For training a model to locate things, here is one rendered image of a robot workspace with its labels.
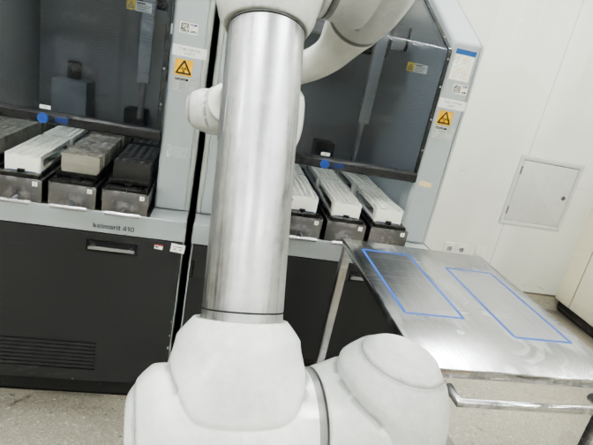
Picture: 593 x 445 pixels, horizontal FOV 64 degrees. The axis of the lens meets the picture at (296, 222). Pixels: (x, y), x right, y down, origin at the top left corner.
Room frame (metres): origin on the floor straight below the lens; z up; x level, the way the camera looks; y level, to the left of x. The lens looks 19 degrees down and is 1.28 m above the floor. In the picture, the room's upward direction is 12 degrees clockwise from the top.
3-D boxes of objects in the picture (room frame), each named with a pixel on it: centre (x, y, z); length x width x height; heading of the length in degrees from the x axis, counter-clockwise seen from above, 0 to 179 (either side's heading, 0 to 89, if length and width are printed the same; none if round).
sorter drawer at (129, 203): (1.67, 0.59, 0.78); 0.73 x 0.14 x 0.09; 12
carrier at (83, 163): (1.41, 0.69, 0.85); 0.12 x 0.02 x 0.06; 103
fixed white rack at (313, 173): (1.99, -0.06, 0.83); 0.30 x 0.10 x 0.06; 12
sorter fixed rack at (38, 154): (1.48, 0.86, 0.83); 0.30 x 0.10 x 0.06; 12
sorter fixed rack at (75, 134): (1.79, 0.93, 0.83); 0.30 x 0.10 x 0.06; 12
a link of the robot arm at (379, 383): (0.51, -0.15, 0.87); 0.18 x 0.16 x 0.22; 107
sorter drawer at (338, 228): (1.82, -0.10, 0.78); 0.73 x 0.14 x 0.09; 12
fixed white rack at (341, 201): (1.68, -0.13, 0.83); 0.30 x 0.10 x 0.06; 12
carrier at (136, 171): (1.44, 0.54, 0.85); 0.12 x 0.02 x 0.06; 102
